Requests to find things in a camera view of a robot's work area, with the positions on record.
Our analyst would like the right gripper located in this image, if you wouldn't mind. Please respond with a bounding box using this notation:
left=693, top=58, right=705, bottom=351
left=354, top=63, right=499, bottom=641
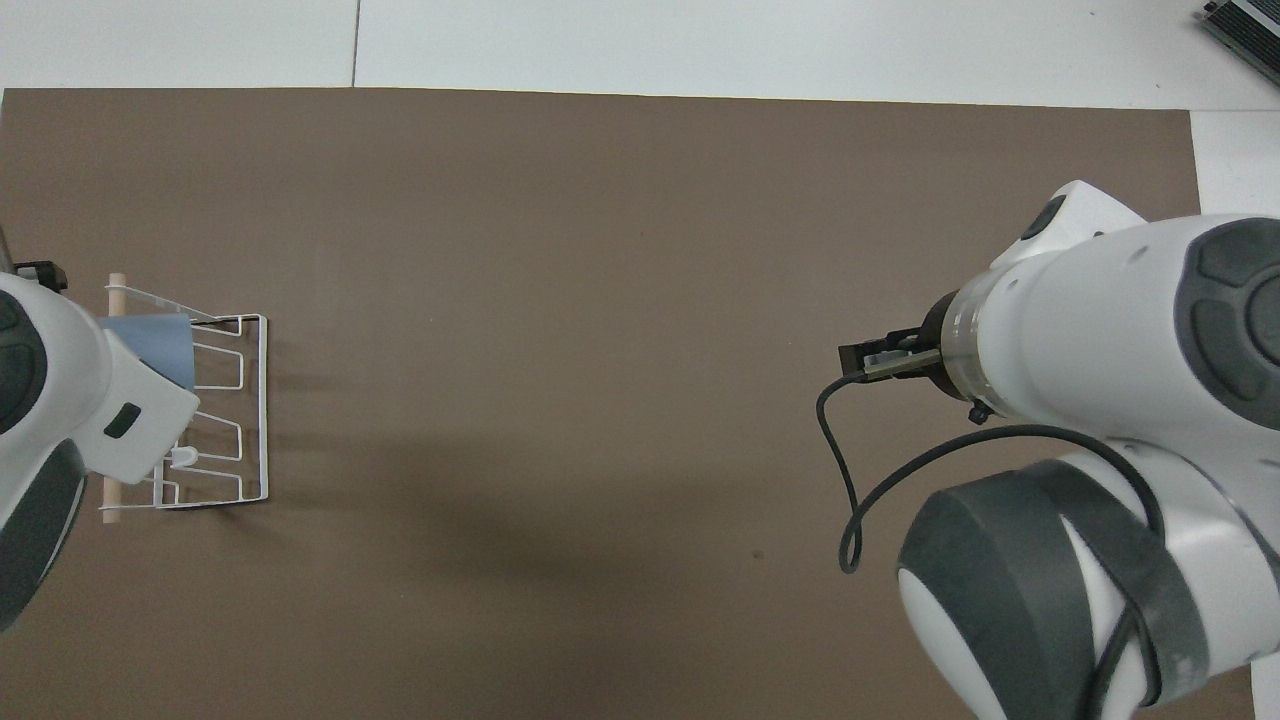
left=898, top=290, right=967, bottom=403

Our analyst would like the grey metal device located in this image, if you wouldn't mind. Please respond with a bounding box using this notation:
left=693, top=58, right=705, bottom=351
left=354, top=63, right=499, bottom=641
left=1200, top=0, right=1280, bottom=63

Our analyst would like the light blue plate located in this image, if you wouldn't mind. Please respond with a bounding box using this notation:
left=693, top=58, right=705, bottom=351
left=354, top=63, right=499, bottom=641
left=100, top=314, right=197, bottom=392

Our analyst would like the black cable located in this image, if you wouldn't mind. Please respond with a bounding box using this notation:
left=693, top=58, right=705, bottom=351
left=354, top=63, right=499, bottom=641
left=815, top=372, right=1171, bottom=720

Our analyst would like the white wire cup holder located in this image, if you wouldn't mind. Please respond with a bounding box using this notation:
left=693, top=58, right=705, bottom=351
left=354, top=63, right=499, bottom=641
left=98, top=272, right=271, bottom=526

